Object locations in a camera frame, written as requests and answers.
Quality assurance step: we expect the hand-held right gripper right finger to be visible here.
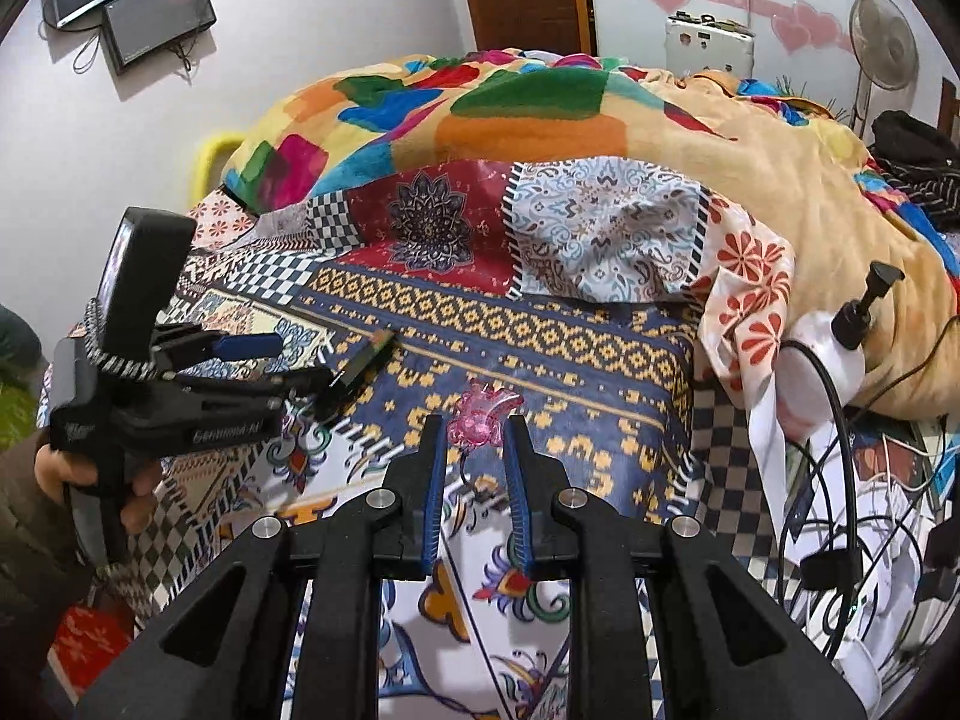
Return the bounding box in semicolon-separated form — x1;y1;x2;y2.
502;414;868;720

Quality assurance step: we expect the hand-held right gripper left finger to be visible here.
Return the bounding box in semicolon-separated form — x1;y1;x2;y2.
75;414;448;720

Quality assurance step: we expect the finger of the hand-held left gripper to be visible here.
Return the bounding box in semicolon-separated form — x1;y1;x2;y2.
212;328;287;362
178;366;335;409

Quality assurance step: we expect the pink plastic flower clip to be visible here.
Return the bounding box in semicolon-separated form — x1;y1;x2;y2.
448;382;524;458

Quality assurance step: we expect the person's left forearm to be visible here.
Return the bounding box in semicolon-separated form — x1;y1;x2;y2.
0;448;103;657

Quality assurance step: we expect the person's left hand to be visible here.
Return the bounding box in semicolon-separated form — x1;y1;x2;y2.
34;441;164;535

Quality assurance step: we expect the green cloth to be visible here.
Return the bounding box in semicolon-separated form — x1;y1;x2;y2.
0;304;44;455

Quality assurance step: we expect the patchwork print bed sheet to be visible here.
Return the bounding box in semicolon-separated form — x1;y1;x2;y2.
56;191;796;720

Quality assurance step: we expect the yellow plastic chair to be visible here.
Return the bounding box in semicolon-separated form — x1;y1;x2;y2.
191;133;248;203

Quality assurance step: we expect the red patterned mat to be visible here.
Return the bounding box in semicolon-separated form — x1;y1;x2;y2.
54;604;137;687

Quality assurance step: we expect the patterned pillow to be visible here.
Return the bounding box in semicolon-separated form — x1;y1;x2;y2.
341;156;732;305

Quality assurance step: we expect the black power adapter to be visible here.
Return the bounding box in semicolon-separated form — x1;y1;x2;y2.
799;551;852;592

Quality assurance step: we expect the orange floral white cloth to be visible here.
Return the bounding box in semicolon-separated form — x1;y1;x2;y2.
690;191;800;511

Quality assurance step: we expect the white pump bottle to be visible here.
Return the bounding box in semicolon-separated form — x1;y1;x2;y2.
776;261;905;440

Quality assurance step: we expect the small black screen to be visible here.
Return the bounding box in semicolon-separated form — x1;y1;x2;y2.
101;0;218;76

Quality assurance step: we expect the colourful fleece blanket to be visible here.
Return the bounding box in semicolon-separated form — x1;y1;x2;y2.
223;47;960;421

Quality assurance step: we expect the white box appliance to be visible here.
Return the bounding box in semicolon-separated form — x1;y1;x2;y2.
664;11;755;80

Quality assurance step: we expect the dark clothing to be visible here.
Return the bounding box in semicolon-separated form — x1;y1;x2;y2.
870;109;960;222

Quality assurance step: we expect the standing fan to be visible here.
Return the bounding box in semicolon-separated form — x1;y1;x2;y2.
847;0;920;136

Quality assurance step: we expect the black cable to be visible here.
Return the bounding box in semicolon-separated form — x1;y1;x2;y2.
776;315;960;616

